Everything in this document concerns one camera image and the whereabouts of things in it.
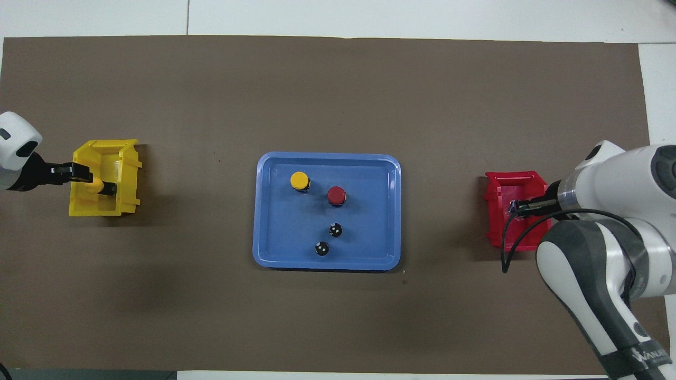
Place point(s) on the yellow mushroom push button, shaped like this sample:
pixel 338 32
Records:
pixel 97 186
pixel 299 180

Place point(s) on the red plastic parts bin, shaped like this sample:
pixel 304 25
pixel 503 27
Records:
pixel 528 186

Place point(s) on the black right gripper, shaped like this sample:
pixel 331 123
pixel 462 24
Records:
pixel 553 198

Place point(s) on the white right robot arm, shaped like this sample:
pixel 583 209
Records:
pixel 607 248

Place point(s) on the red mushroom push button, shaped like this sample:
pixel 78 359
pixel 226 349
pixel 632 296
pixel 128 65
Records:
pixel 336 195

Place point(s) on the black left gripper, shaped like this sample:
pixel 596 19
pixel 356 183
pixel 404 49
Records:
pixel 33 174

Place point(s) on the brown paper table mat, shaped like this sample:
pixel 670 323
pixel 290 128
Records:
pixel 338 105

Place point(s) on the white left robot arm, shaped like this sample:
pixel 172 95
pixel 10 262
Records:
pixel 13 137

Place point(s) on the black cylindrical capacitor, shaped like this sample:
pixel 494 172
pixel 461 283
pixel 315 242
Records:
pixel 335 230
pixel 321 248

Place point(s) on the yellow plastic parts bin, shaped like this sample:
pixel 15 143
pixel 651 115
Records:
pixel 105 203

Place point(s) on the blue plastic tray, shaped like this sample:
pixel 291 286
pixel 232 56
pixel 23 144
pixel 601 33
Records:
pixel 285 232

